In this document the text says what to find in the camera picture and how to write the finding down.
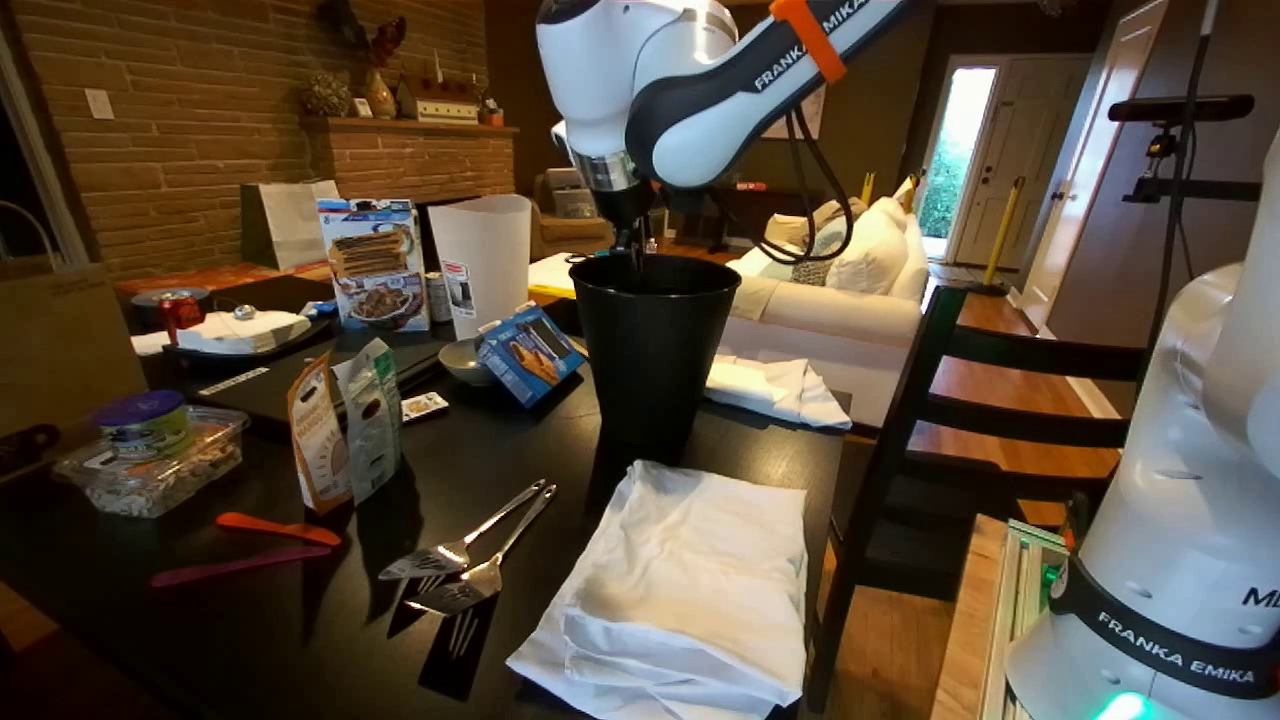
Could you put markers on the white paper bag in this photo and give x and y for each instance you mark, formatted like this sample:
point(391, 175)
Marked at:
point(298, 222)

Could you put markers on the small white card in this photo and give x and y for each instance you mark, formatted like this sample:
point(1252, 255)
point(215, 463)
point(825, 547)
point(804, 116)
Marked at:
point(426, 405)

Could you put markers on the white sofa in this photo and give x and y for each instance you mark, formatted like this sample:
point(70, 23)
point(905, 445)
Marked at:
point(825, 312)

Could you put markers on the brown paper bag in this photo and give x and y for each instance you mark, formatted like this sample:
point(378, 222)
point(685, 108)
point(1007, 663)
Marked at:
point(64, 344)

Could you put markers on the brick mantel shelf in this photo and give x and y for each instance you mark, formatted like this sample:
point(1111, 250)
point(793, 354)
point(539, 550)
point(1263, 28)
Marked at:
point(420, 157)

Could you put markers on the white light switch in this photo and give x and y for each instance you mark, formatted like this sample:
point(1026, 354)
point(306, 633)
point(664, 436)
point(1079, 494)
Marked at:
point(96, 105)

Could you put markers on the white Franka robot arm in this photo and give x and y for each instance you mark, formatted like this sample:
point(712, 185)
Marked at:
point(695, 113)

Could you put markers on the black plastic bin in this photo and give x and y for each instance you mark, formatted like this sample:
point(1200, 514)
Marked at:
point(653, 354)

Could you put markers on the black camera stand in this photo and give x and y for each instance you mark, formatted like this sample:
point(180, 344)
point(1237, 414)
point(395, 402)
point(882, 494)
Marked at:
point(1181, 113)

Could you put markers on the wooden crate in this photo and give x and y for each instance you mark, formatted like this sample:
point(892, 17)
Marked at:
point(974, 625)

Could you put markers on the clear container purple lid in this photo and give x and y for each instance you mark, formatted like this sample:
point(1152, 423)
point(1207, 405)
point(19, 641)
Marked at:
point(147, 452)

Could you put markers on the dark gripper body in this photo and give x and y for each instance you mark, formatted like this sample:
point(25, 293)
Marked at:
point(637, 227)

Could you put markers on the grey bowl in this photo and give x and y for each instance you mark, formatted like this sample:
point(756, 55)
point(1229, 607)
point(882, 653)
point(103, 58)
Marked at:
point(464, 363)

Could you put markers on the dark wooden chair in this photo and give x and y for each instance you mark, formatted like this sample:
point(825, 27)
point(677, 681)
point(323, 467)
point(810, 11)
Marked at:
point(1013, 402)

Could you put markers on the metal slotted tongs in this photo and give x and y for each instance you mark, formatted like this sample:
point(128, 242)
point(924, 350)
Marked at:
point(464, 554)

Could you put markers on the blue snack packet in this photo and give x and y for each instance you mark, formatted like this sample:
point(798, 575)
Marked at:
point(528, 357)

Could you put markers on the blue food box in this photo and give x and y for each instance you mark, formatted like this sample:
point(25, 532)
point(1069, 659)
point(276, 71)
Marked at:
point(378, 267)

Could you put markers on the white translucent pitcher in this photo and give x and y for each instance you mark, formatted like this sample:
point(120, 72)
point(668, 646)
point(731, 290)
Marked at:
point(483, 261)

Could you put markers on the dried plant vase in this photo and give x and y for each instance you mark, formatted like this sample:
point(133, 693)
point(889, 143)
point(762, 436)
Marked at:
point(364, 60)

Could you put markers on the white wrapped plate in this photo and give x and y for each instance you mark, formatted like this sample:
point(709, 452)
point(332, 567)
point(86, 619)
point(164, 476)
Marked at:
point(244, 328)

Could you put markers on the red jar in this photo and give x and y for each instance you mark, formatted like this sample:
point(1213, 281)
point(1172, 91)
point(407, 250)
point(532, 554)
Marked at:
point(180, 312)

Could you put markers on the large white folded cloth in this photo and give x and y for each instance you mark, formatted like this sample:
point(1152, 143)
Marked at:
point(682, 584)

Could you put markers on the small white crumpled cloth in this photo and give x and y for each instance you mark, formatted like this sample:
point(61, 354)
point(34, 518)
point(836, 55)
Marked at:
point(780, 388)

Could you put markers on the brown white snack pouch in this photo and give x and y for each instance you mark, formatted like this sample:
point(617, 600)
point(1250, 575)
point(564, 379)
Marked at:
point(317, 442)

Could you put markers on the white door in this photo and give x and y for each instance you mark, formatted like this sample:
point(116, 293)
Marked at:
point(1092, 163)

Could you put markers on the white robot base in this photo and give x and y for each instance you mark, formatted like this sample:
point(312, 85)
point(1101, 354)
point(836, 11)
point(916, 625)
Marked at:
point(1172, 505)

